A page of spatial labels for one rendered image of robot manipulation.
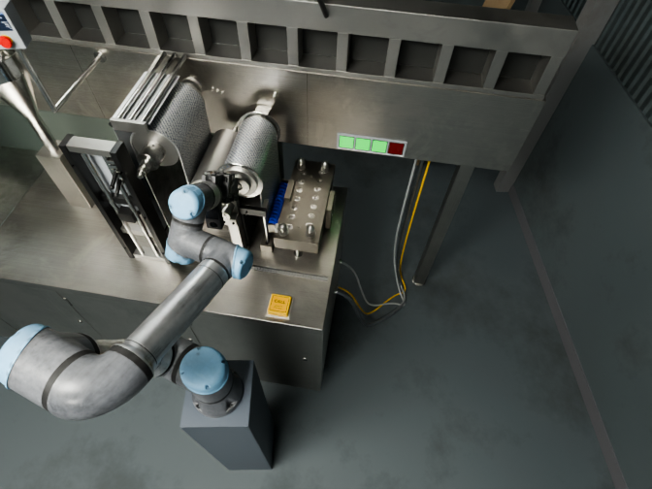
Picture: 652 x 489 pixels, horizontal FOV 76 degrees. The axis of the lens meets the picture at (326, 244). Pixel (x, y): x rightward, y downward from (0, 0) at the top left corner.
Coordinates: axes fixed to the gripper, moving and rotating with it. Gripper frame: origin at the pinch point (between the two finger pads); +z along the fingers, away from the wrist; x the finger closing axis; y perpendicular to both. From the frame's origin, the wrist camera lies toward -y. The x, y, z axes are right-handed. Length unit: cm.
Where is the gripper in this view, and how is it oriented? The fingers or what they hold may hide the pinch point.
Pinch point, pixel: (231, 192)
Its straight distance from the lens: 134.4
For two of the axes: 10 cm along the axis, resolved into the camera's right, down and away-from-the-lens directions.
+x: -9.9, -1.4, 0.7
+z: 1.0, -2.5, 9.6
